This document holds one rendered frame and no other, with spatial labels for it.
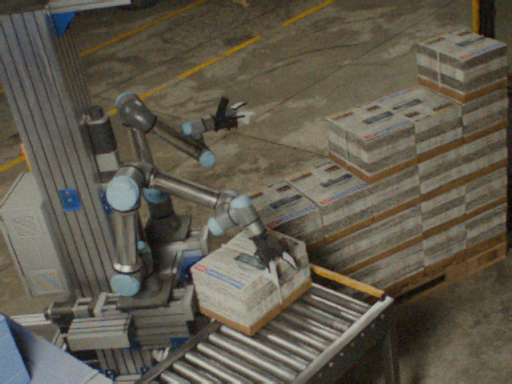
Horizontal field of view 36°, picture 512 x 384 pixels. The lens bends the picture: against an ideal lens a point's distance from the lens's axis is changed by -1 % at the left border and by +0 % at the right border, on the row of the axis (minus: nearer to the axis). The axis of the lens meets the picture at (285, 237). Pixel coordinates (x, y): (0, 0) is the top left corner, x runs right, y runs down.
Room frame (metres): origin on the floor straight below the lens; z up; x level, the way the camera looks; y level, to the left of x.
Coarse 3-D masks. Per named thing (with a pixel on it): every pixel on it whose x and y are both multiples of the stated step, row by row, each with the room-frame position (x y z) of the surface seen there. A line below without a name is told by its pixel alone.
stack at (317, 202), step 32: (448, 160) 3.59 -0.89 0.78; (256, 192) 3.51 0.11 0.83; (288, 192) 3.46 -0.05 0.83; (320, 192) 3.41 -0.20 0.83; (352, 192) 3.35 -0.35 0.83; (384, 192) 3.43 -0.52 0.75; (416, 192) 3.51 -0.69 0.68; (448, 192) 3.59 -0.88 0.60; (288, 224) 3.20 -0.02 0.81; (320, 224) 3.26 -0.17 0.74; (352, 224) 3.34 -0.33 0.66; (384, 224) 3.42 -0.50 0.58; (416, 224) 3.49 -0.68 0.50; (320, 256) 3.26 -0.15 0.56; (352, 256) 3.34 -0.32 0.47; (416, 256) 3.49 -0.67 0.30; (448, 256) 3.58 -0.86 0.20; (352, 288) 3.33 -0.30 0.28
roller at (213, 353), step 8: (200, 344) 2.44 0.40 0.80; (208, 344) 2.43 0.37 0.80; (200, 352) 2.42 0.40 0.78; (208, 352) 2.39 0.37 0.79; (216, 352) 2.38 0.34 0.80; (224, 352) 2.37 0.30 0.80; (216, 360) 2.35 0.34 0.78; (224, 360) 2.33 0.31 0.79; (232, 360) 2.31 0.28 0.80; (240, 360) 2.31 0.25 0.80; (232, 368) 2.29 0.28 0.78; (240, 368) 2.27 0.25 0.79; (248, 368) 2.25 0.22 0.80; (256, 368) 2.25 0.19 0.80; (248, 376) 2.23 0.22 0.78; (256, 376) 2.21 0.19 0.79; (264, 376) 2.20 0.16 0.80; (272, 376) 2.19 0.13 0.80
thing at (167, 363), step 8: (216, 320) 2.57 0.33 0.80; (208, 328) 2.53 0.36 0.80; (216, 328) 2.52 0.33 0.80; (192, 336) 2.50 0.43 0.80; (200, 336) 2.49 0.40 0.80; (208, 336) 2.49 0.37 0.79; (184, 344) 2.46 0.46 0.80; (192, 344) 2.45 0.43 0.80; (176, 352) 2.41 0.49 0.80; (184, 352) 2.41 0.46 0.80; (168, 360) 2.38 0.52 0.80; (176, 360) 2.37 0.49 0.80; (184, 360) 2.39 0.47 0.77; (160, 368) 2.34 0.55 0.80; (168, 368) 2.34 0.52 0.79; (144, 376) 2.31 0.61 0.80; (152, 376) 2.30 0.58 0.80
